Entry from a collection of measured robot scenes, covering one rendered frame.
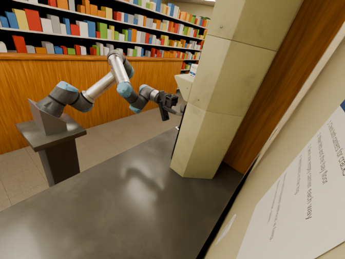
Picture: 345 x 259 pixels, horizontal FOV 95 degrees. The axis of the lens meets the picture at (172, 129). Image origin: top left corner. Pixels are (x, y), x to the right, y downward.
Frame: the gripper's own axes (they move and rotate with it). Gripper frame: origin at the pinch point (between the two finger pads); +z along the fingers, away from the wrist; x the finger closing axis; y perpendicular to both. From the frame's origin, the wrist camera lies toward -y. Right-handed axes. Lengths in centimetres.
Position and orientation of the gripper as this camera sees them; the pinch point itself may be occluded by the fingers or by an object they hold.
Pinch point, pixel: (184, 115)
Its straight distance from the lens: 90.3
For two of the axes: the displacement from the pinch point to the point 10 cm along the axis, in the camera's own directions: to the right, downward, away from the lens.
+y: 2.0, -8.2, -5.3
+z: 7.6, 4.8, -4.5
